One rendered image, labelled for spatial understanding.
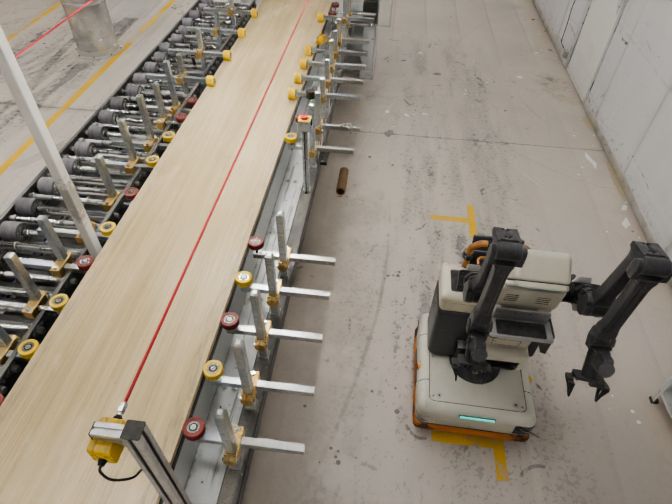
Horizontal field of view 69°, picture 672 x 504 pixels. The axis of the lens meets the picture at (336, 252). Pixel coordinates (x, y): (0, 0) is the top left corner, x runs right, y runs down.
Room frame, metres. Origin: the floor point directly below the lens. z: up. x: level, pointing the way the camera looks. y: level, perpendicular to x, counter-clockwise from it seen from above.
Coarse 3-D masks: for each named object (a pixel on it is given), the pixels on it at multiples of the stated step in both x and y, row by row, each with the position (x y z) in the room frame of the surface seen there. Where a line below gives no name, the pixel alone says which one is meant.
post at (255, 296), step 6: (252, 294) 1.23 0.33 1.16; (258, 294) 1.23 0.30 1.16; (252, 300) 1.22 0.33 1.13; (258, 300) 1.22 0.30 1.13; (252, 306) 1.22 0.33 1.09; (258, 306) 1.22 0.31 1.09; (252, 312) 1.23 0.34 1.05; (258, 312) 1.22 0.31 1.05; (258, 318) 1.22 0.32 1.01; (258, 324) 1.22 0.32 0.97; (264, 324) 1.25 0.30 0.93; (258, 330) 1.22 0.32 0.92; (264, 330) 1.24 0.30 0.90; (258, 336) 1.22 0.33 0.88; (264, 336) 1.23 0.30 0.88; (264, 354) 1.22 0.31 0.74
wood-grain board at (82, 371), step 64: (320, 0) 5.36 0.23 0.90; (256, 64) 3.84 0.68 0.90; (192, 128) 2.86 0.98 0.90; (256, 128) 2.88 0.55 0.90; (192, 192) 2.18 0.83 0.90; (256, 192) 2.19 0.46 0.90; (128, 256) 1.66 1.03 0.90; (64, 320) 1.27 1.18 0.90; (128, 320) 1.28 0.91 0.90; (192, 320) 1.28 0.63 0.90; (64, 384) 0.96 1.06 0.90; (128, 384) 0.97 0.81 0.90; (192, 384) 0.97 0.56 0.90; (0, 448) 0.70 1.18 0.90; (64, 448) 0.71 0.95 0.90
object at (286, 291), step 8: (240, 288) 1.53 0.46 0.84; (248, 288) 1.53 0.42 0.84; (256, 288) 1.53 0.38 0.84; (264, 288) 1.53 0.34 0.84; (280, 288) 1.53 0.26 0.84; (288, 288) 1.53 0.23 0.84; (296, 288) 1.53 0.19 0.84; (296, 296) 1.50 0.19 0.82; (304, 296) 1.50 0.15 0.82; (312, 296) 1.50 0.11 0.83; (320, 296) 1.49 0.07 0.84; (328, 296) 1.49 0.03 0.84
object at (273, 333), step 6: (228, 330) 1.28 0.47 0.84; (234, 330) 1.28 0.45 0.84; (240, 330) 1.28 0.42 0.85; (246, 330) 1.28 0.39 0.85; (252, 330) 1.28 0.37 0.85; (270, 330) 1.28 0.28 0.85; (276, 330) 1.28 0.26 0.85; (282, 330) 1.28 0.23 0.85; (288, 330) 1.28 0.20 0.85; (270, 336) 1.26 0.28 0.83; (276, 336) 1.26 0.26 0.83; (282, 336) 1.26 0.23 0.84; (288, 336) 1.25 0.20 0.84; (294, 336) 1.25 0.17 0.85; (300, 336) 1.25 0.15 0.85; (306, 336) 1.25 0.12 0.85; (312, 336) 1.25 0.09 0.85; (318, 336) 1.26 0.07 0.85; (318, 342) 1.24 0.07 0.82
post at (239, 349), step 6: (234, 342) 0.99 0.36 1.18; (240, 342) 0.99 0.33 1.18; (234, 348) 0.98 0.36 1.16; (240, 348) 0.97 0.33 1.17; (234, 354) 0.98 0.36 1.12; (240, 354) 0.97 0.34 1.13; (246, 354) 1.00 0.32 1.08; (240, 360) 0.97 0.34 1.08; (246, 360) 0.99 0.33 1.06; (240, 366) 0.98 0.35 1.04; (246, 366) 0.98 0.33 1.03; (240, 372) 0.98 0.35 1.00; (246, 372) 0.97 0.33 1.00; (240, 378) 0.98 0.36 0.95; (246, 378) 0.97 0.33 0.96; (246, 384) 0.97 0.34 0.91; (252, 384) 1.00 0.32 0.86; (246, 390) 0.97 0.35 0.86; (252, 390) 0.99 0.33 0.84
